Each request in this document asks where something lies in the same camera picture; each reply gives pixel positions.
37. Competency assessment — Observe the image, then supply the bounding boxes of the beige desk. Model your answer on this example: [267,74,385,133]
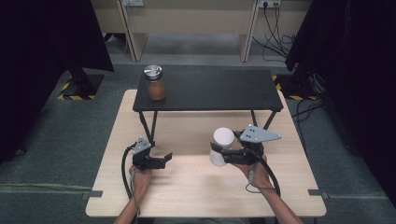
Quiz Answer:
[91,0,312,63]

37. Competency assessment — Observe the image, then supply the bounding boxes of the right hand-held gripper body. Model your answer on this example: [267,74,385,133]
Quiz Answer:
[223,123,282,166]

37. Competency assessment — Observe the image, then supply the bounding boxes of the black cables on floor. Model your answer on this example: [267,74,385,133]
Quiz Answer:
[251,3,297,63]

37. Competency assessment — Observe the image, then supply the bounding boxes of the black stand base striped tape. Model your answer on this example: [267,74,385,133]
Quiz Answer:
[271,73,320,102]
[57,67,105,101]

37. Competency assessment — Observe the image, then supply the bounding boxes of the glass jar with silver lid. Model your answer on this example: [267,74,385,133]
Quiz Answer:
[143,63,167,102]

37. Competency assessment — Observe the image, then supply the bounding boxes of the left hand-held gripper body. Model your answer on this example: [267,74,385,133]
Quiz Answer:
[132,136,157,171]

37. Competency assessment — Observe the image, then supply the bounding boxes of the black cable on floor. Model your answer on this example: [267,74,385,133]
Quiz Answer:
[290,97,325,153]

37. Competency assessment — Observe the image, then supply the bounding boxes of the thin cable with grey plug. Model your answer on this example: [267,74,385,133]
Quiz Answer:
[245,170,265,194]
[129,171,141,216]

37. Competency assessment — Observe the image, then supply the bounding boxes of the black metal shelf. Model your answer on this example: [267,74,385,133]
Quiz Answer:
[133,68,285,146]

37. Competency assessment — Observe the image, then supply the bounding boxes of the black curtain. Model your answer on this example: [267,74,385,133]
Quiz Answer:
[0,0,116,164]
[285,0,396,209]

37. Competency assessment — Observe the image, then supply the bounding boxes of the white plastic bottle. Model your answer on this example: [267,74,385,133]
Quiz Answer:
[208,126,235,168]

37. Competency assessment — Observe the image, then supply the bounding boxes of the person's right hand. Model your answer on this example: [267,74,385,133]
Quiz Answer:
[233,155,276,191]

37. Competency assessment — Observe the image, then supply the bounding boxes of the person's left hand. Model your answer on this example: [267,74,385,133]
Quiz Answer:
[129,165,152,201]

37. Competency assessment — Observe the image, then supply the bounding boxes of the thick black gripper cable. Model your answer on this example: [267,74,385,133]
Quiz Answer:
[120,143,139,200]
[248,148,282,198]

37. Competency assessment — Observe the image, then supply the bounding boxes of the grey floor tape strip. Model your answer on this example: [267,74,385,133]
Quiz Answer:
[0,183,104,200]
[307,189,390,200]

